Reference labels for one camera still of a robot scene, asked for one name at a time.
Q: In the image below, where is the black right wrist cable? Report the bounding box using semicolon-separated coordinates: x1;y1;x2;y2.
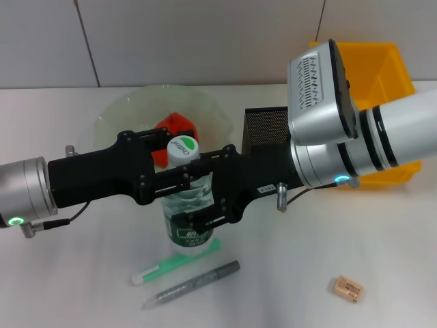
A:
276;177;361;213

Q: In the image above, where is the beige eraser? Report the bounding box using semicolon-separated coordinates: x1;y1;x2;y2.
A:
330;275;365;303

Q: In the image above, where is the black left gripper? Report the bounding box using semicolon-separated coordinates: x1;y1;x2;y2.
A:
47;126;211;208

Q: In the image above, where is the clear glass fruit plate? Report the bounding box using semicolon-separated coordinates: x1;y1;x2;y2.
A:
94;84;234;165

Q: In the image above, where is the yellow plastic storage bin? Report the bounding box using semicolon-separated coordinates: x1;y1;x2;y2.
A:
309;41;423;191

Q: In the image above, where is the green pen white cap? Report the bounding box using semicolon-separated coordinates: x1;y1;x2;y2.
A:
128;238;221;286

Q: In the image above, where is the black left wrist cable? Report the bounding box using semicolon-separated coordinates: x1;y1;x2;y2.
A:
20;201;91;238

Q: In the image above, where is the red knitted toy orange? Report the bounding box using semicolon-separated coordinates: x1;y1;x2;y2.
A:
152;111;199;168

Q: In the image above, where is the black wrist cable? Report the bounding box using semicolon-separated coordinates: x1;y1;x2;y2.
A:
276;177;361;213
20;201;91;238

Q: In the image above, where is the black mesh pen holder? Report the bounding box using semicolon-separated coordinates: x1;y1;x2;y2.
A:
240;106;291;154

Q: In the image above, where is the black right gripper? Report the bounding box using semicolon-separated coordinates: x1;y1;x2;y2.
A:
171;145;298;234

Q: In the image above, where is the clear water bottle green label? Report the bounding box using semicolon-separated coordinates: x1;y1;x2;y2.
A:
160;135;219;259

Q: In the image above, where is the grey marker pen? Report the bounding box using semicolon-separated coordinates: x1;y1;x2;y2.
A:
141;260;241;311

